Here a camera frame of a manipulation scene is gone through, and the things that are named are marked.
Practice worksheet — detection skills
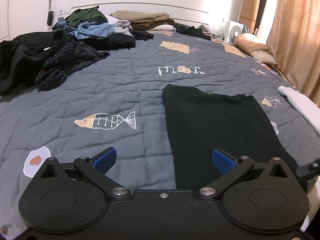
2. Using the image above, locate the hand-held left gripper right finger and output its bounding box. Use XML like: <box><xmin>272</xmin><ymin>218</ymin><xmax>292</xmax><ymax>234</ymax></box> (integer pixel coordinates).
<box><xmin>197</xmin><ymin>147</ymin><xmax>292</xmax><ymax>200</ymax></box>

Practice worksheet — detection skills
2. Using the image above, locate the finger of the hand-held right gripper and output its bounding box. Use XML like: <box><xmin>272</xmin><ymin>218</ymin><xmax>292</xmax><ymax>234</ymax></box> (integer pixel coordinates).
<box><xmin>297</xmin><ymin>159</ymin><xmax>320</xmax><ymax>180</ymax></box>

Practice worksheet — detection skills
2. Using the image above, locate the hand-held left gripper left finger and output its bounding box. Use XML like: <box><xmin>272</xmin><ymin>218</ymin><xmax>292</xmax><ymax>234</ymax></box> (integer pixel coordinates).
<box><xmin>37</xmin><ymin>147</ymin><xmax>130</xmax><ymax>200</ymax></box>

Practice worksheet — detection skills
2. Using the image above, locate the black t-shirt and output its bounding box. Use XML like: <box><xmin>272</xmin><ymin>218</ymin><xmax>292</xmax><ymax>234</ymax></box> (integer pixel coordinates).
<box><xmin>162</xmin><ymin>84</ymin><xmax>299</xmax><ymax>190</ymax></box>

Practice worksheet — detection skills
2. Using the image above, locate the grey quilted bedspread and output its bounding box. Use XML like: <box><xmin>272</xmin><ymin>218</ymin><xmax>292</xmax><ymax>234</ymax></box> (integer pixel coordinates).
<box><xmin>0</xmin><ymin>29</ymin><xmax>320</xmax><ymax>230</ymax></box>

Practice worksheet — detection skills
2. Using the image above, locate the white folded garment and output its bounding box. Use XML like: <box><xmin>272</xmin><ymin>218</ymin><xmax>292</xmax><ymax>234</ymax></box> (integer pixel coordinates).
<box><xmin>277</xmin><ymin>85</ymin><xmax>320</xmax><ymax>137</ymax></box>

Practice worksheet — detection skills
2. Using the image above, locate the navy dotted garment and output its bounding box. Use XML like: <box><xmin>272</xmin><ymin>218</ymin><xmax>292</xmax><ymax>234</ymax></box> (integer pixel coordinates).
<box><xmin>35</xmin><ymin>42</ymin><xmax>78</xmax><ymax>92</ymax></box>
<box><xmin>107</xmin><ymin>34</ymin><xmax>137</xmax><ymax>49</ymax></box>

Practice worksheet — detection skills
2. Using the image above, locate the dark grey garment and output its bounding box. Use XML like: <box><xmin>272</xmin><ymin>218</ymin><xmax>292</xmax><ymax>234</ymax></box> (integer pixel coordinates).
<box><xmin>72</xmin><ymin>41</ymin><xmax>110</xmax><ymax>68</ymax></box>

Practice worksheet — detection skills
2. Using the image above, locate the tan pillow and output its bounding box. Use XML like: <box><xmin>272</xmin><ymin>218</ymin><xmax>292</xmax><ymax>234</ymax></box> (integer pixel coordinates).
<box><xmin>234</xmin><ymin>33</ymin><xmax>278</xmax><ymax>64</ymax></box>

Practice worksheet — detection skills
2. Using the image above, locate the white fan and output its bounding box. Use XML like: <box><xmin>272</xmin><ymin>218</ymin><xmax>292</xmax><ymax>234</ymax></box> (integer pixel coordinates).
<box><xmin>224</xmin><ymin>20</ymin><xmax>249</xmax><ymax>44</ymax></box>

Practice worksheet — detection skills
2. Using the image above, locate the light blue shirt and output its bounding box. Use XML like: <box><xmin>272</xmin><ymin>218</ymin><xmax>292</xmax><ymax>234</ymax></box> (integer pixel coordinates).
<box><xmin>75</xmin><ymin>22</ymin><xmax>113</xmax><ymax>39</ymax></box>

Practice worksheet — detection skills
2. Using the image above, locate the small black garment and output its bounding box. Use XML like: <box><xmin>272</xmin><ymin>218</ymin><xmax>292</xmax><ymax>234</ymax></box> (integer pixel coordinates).
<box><xmin>130</xmin><ymin>29</ymin><xmax>154</xmax><ymax>40</ymax></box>

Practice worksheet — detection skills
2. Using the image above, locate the black crumpled garment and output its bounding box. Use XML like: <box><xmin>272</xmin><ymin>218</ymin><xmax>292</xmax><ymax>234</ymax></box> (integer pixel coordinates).
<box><xmin>175</xmin><ymin>24</ymin><xmax>212</xmax><ymax>40</ymax></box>

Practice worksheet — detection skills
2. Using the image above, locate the white grey shirt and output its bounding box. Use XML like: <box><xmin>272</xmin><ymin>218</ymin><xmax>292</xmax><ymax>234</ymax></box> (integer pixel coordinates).
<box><xmin>105</xmin><ymin>15</ymin><xmax>133</xmax><ymax>37</ymax></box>

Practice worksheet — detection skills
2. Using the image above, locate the blue denim garment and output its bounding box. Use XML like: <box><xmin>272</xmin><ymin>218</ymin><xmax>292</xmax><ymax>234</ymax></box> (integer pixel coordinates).
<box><xmin>51</xmin><ymin>17</ymin><xmax>68</xmax><ymax>32</ymax></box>

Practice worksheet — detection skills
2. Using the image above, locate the tan curtain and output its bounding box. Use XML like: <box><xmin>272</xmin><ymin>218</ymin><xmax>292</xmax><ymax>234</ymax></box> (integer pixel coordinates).
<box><xmin>266</xmin><ymin>0</ymin><xmax>320</xmax><ymax>100</ymax></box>

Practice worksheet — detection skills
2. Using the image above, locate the white pillow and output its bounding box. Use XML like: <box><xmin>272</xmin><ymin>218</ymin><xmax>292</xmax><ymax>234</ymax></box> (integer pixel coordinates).
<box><xmin>150</xmin><ymin>24</ymin><xmax>177</xmax><ymax>32</ymax></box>

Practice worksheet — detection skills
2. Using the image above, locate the green shirt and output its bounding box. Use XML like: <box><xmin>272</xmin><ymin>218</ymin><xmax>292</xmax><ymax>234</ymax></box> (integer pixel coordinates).
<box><xmin>65</xmin><ymin>7</ymin><xmax>108</xmax><ymax>27</ymax></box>

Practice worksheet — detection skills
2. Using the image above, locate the tan folded garment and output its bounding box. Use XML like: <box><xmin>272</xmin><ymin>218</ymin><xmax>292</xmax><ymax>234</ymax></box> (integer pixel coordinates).
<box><xmin>110</xmin><ymin>10</ymin><xmax>177</xmax><ymax>30</ymax></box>

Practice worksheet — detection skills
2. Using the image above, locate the black hairbrush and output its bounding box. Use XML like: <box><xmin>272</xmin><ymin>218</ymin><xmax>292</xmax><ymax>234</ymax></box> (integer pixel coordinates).
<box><xmin>47</xmin><ymin>0</ymin><xmax>54</xmax><ymax>27</ymax></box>

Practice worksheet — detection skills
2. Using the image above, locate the black framed panel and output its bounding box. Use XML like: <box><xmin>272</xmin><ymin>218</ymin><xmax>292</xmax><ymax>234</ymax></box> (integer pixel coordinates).
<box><xmin>255</xmin><ymin>0</ymin><xmax>270</xmax><ymax>34</ymax></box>

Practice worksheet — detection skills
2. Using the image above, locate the rolled tan mat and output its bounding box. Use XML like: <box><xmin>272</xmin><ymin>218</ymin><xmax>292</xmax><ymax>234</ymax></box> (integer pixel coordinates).
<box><xmin>239</xmin><ymin>0</ymin><xmax>263</xmax><ymax>27</ymax></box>

